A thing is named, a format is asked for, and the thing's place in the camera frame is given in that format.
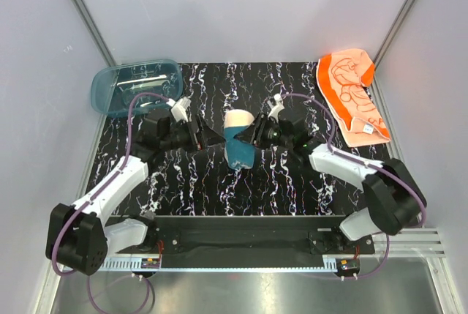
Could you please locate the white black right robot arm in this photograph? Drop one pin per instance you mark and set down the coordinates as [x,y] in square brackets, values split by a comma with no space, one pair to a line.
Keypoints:
[393,199]

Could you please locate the slotted cable duct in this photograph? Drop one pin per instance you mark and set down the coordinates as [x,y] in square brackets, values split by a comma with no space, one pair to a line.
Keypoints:
[330,263]
[124,264]

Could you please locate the left controller board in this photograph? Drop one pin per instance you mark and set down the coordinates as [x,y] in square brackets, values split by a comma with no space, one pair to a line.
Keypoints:
[150,263]

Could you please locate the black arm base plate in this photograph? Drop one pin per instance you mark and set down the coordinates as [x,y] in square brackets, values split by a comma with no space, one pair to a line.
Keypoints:
[248,224]

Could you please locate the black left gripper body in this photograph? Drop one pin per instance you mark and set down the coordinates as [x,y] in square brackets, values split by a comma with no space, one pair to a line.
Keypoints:
[183,137]

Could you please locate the left rear aluminium post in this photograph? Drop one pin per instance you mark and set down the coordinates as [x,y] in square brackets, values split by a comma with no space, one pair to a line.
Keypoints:
[94,32]

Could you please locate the controller board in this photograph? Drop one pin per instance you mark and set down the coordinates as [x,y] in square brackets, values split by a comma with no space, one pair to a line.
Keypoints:
[348,267]
[150,263]

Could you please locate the teal beige cartoon towel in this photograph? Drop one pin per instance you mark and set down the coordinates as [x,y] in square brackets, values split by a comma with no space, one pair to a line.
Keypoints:
[239,155]

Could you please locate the right rear aluminium post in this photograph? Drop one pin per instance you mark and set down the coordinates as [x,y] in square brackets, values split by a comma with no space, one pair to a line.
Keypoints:
[398,22]

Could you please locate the aluminium front frame rail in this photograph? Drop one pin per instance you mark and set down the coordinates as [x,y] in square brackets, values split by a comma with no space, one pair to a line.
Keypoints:
[413,242]

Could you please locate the right controller board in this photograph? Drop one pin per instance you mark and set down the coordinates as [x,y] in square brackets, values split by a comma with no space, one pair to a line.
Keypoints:
[348,267]

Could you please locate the orange cartoon towel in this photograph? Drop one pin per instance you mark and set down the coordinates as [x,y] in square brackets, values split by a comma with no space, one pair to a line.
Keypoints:
[343,78]

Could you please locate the left slotted cable duct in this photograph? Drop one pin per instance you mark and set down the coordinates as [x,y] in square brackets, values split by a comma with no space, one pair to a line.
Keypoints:
[124,264]

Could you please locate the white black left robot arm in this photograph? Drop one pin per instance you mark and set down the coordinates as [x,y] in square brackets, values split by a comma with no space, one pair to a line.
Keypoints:
[79,236]

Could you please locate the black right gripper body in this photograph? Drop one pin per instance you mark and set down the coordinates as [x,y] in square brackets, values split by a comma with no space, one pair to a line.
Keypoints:
[270,135]

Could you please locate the aluminium post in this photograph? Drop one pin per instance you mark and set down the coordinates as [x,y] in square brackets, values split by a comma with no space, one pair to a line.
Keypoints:
[94,32]
[398,22]

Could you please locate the teal transparent plastic basin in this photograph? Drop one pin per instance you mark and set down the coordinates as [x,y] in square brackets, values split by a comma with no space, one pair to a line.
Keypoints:
[114,88]

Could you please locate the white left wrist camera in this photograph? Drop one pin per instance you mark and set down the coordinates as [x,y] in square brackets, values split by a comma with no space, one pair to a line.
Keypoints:
[179,108]

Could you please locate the right slotted cable duct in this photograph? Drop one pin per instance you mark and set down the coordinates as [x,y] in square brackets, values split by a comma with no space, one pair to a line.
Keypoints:
[330,263]

